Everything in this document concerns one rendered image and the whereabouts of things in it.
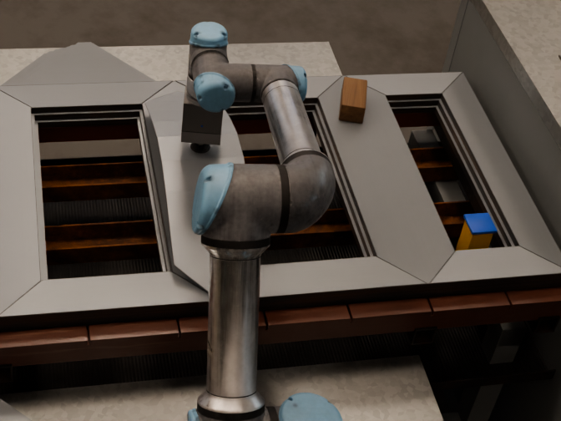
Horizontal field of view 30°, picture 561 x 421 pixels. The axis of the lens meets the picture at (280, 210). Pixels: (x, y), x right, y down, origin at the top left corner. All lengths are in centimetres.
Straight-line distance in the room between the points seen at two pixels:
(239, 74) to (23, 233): 58
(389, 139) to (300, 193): 91
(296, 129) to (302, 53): 117
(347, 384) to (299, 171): 69
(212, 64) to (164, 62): 89
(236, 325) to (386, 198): 78
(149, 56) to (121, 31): 144
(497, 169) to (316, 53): 72
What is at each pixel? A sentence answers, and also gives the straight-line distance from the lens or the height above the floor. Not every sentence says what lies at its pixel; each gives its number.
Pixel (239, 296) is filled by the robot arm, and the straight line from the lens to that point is 173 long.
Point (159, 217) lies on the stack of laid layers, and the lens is 232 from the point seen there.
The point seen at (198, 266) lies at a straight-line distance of 215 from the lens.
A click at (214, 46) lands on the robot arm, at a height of 127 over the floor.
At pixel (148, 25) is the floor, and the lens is 443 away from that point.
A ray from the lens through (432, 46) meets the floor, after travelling 456.
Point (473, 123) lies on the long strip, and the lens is 271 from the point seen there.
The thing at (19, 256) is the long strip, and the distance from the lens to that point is 221.
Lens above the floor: 245
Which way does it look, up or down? 43 degrees down
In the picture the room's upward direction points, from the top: 9 degrees clockwise
